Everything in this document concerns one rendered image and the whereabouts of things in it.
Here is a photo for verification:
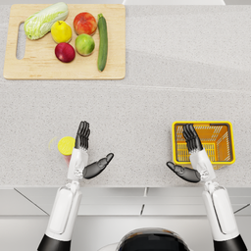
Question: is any green apple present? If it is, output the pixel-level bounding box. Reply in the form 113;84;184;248
75;33;96;57

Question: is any dark red apple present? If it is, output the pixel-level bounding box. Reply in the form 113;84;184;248
54;42;76;64

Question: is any napa cabbage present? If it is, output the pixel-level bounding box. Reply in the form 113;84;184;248
23;1;70;41

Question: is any green cucumber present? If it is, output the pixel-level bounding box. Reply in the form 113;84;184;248
96;13;109;73

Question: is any yellow slatted basket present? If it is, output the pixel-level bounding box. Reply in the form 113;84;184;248
172;121;236;171

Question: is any dark round robot body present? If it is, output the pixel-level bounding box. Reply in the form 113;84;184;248
116;227;191;251

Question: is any wooden cutting board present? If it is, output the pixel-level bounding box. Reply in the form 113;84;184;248
3;3;126;81

